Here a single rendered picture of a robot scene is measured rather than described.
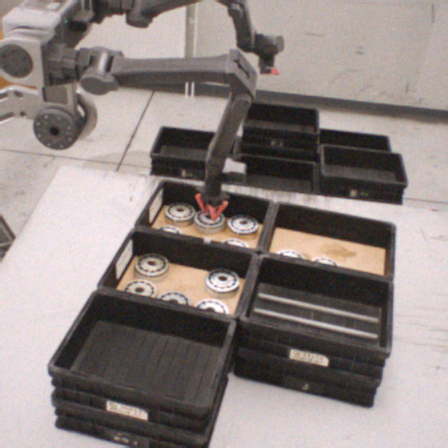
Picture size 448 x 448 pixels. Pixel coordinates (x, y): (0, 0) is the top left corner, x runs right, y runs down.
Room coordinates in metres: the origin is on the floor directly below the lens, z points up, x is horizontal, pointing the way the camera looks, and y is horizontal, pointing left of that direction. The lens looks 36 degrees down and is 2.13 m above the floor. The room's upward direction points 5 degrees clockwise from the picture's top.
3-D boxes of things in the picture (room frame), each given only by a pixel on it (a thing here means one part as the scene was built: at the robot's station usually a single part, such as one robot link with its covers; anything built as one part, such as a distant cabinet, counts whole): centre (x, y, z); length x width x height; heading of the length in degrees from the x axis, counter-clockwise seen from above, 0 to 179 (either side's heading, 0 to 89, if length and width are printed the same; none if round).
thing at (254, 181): (2.77, -0.24, 0.31); 0.40 x 0.30 x 0.34; 87
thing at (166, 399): (1.14, 0.16, 0.92); 0.40 x 0.30 x 0.02; 80
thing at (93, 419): (1.14, 0.16, 0.76); 0.40 x 0.30 x 0.12; 80
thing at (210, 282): (1.49, -0.02, 0.86); 0.10 x 0.10 x 0.01
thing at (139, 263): (1.53, 0.20, 0.86); 0.10 x 0.10 x 0.01
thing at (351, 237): (1.66, -0.34, 0.87); 0.40 x 0.30 x 0.11; 80
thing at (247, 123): (3.17, -0.26, 0.37); 0.40 x 0.30 x 0.45; 87
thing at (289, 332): (1.37, -0.29, 0.92); 0.40 x 0.30 x 0.02; 80
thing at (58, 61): (1.61, 0.45, 1.45); 0.09 x 0.08 x 0.12; 177
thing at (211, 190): (1.80, 0.04, 0.98); 0.10 x 0.07 x 0.07; 42
